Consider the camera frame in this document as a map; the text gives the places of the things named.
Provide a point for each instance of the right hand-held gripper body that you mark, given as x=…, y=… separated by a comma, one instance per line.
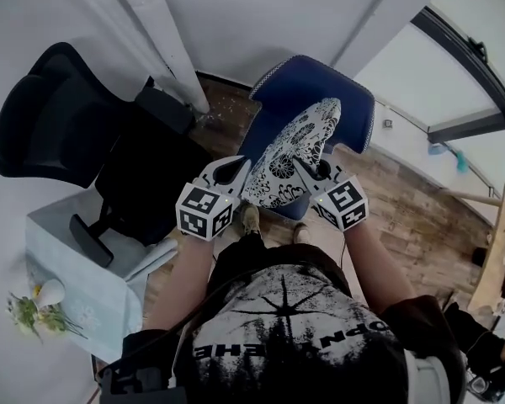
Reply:
x=345, y=202

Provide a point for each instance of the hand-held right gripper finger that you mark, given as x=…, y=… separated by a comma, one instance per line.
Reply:
x=336, y=174
x=309, y=179

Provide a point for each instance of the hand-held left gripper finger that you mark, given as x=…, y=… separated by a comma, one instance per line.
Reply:
x=240, y=181
x=214, y=168

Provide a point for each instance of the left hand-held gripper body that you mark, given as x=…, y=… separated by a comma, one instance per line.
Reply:
x=202, y=213

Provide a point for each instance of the white black floral cushion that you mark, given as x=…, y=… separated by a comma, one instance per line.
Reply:
x=294, y=141

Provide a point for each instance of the blue chair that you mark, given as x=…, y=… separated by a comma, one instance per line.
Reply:
x=303, y=84

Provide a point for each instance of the person's left forearm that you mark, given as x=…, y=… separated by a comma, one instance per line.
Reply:
x=181, y=284

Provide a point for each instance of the person's right forearm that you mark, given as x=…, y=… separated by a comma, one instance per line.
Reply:
x=374, y=272

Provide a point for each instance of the black office chair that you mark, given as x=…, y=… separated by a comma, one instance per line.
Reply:
x=67, y=120

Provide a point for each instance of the person's left shoe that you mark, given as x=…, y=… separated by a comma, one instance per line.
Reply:
x=250, y=217

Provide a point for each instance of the person's shoe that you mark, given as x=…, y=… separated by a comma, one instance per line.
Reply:
x=250, y=217
x=301, y=234

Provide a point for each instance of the person's right shoe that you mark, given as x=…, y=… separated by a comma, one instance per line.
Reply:
x=301, y=234

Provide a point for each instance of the person's black trousers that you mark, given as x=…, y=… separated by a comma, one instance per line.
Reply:
x=244, y=255

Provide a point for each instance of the blue bottle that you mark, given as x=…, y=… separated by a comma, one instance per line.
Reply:
x=437, y=149

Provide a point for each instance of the white vertical pipes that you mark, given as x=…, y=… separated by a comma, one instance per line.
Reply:
x=181, y=57

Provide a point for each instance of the teal brush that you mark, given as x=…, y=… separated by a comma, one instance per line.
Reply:
x=460, y=161

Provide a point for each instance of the side table with pale cloth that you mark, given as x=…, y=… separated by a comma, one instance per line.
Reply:
x=101, y=301

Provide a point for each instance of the black object under table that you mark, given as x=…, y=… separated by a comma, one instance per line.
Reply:
x=483, y=257

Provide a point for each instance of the person's black printed t-shirt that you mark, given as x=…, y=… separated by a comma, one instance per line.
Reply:
x=299, y=352

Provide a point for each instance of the wooden table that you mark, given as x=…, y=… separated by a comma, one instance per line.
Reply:
x=496, y=246

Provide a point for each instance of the white vase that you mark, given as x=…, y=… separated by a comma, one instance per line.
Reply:
x=50, y=293

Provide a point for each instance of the black chest-mounted device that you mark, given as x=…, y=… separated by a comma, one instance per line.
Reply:
x=143, y=387

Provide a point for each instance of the bunch of white yellow flowers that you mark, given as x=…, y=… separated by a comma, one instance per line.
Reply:
x=38, y=318

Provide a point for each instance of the white wall socket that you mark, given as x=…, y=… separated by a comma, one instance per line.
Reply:
x=388, y=123

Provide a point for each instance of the black window frame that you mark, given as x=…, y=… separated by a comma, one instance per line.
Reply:
x=467, y=57

